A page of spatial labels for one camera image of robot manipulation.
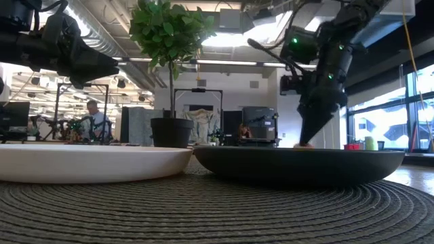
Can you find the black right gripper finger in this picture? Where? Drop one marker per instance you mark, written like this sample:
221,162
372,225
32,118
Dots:
313,123

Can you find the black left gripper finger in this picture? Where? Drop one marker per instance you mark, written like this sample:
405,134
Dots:
98,61
88,78

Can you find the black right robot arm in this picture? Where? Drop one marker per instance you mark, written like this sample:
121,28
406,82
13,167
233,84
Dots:
352,17

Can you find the black background robot arm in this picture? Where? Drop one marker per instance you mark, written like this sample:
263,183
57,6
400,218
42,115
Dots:
89,125
40,125

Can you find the black ceiling spotlight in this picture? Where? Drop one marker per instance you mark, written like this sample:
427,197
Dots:
121,83

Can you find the red box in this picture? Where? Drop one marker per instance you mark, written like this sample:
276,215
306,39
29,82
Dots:
351,147

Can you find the black bowl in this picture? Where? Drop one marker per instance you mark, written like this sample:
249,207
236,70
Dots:
298,166

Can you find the person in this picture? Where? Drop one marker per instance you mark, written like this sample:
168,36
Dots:
245,132
96,123

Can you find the black equipment cabinet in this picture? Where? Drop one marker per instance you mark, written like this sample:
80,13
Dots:
259,118

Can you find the light green cylinder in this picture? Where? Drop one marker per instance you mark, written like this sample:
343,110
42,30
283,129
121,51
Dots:
370,143

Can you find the grey partition panel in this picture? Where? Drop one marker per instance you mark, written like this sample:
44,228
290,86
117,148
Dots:
139,125

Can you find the dark cup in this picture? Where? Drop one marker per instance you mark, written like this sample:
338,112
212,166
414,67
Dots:
381,145

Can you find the green leafy plant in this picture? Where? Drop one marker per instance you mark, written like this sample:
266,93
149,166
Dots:
169,30

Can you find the black computer monitor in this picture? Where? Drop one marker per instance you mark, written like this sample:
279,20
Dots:
14,115

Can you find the white plate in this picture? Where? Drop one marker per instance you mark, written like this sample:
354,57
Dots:
84,163

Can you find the black plant pot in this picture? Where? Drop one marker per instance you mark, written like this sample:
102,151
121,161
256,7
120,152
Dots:
172,133

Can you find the small potted plant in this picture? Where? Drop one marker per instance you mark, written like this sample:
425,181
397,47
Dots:
213,139

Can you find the long ceiling light strip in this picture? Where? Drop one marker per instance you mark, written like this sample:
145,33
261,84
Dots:
223,62

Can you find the beige hanging cloth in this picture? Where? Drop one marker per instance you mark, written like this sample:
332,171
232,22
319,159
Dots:
202,123

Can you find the grey ceiling box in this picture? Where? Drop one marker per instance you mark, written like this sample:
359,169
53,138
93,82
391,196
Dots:
230,18

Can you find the round woven grey placemat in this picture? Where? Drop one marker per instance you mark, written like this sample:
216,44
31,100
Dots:
217,213

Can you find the black metal frame stand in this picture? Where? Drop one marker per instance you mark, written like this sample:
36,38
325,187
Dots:
175,101
81,84

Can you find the silver ceiling duct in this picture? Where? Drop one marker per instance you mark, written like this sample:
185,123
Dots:
101,37

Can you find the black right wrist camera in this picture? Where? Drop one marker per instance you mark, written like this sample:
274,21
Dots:
290,84

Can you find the grey wall vent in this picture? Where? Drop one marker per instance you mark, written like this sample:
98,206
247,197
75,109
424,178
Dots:
254,84
201,83

